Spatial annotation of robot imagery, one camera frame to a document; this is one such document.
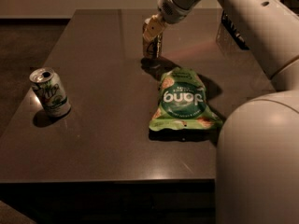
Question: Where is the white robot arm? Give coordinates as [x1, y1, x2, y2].
[144, 0, 299, 224]

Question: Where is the white green soda can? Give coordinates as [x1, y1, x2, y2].
[29, 67, 71, 119]

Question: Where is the green rice chip bag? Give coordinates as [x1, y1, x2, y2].
[149, 67, 222, 132]

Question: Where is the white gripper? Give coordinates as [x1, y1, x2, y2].
[143, 0, 201, 58]

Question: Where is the black wire basket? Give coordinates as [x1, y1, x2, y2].
[221, 11, 249, 50]

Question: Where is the orange soda can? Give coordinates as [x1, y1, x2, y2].
[143, 20, 157, 59]

